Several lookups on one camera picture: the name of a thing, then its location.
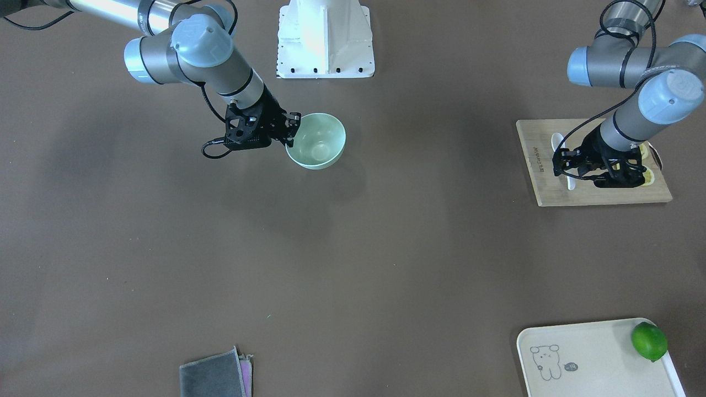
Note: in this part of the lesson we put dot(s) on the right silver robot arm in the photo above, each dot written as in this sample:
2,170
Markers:
185,43

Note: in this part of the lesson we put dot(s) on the green ceramic bowl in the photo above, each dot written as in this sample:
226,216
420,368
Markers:
319,141

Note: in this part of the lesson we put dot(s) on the white pedestal column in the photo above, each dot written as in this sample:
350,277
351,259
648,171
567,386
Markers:
325,39

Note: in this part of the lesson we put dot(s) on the grey folded cloth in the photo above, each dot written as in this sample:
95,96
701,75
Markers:
226,374

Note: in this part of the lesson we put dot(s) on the green lime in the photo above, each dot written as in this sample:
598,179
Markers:
649,341

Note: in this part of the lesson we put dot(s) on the bamboo cutting board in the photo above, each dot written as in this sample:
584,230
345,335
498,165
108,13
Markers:
551,190

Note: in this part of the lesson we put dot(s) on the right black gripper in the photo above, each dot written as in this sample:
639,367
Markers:
271,114

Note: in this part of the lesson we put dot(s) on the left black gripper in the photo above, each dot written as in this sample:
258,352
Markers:
596,146

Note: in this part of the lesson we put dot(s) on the cream rabbit tray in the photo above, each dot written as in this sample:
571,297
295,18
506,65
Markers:
592,359

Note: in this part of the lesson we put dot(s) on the white ceramic spoon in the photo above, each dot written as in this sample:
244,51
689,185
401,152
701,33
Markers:
555,141

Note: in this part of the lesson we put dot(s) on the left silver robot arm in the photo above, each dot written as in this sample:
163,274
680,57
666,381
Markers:
667,85

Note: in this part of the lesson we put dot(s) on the lemon slice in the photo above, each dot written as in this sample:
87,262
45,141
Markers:
648,176
644,150

